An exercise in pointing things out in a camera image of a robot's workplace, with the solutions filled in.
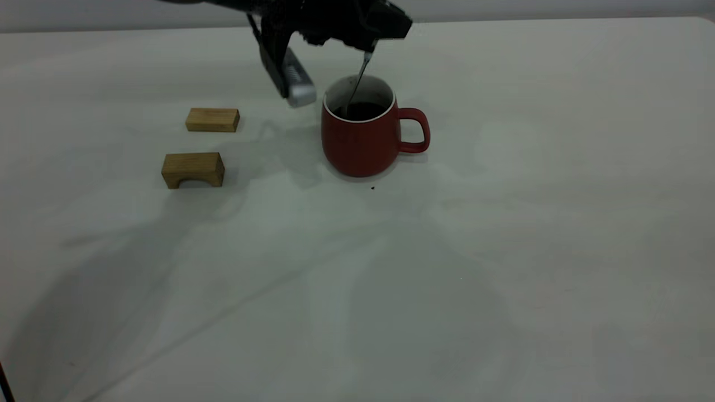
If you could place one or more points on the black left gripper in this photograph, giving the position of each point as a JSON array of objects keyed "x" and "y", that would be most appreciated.
[{"x": 318, "y": 17}]

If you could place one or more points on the red ceramic mug with coffee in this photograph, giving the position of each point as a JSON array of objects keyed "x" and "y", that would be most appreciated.
[{"x": 360, "y": 145}]

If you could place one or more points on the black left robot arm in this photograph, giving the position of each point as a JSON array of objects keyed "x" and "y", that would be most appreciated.
[{"x": 223, "y": 3}]

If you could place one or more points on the rectangular wooden block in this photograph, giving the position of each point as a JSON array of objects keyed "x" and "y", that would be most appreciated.
[{"x": 215, "y": 120}]

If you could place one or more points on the arched wooden block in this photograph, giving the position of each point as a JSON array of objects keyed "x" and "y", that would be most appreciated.
[{"x": 192, "y": 164}]

